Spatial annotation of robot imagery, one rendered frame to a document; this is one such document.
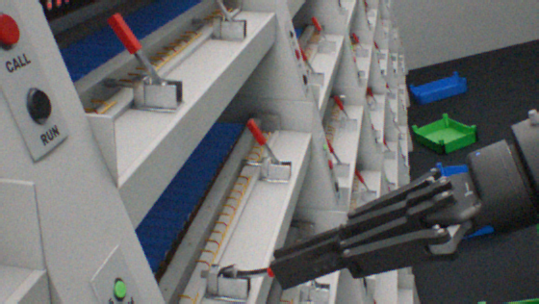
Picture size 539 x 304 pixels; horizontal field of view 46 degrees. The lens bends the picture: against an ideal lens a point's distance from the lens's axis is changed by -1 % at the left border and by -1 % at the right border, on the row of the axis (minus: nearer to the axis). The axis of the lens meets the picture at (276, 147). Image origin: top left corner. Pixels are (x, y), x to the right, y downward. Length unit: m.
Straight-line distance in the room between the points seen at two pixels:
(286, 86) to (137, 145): 0.55
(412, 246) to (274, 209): 0.30
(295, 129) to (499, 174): 0.55
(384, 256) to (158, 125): 0.22
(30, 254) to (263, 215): 0.46
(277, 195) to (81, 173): 0.46
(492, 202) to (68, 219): 0.33
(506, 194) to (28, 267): 0.36
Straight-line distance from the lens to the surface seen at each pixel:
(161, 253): 0.68
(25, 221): 0.35
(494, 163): 0.55
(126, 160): 0.47
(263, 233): 0.75
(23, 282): 0.35
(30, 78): 0.38
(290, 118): 1.03
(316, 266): 0.59
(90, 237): 0.40
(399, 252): 0.54
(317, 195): 1.08
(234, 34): 0.81
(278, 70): 1.01
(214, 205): 0.75
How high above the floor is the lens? 1.26
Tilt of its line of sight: 19 degrees down
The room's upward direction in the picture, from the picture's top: 18 degrees counter-clockwise
